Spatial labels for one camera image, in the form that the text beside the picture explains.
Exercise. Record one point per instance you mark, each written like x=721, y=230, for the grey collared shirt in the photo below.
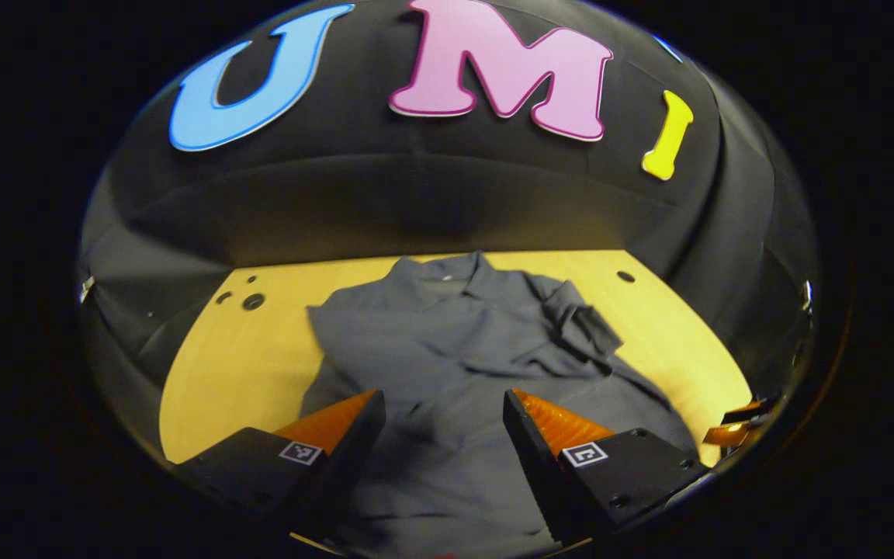
x=455, y=341

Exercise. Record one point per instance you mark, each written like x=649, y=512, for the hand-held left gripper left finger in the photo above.
x=358, y=458

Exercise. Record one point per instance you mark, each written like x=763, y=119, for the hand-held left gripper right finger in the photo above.
x=532, y=466

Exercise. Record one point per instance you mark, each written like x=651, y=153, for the small white clip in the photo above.
x=86, y=289
x=807, y=296

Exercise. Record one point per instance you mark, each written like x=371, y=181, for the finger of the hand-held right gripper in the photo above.
x=750, y=407
x=726, y=435

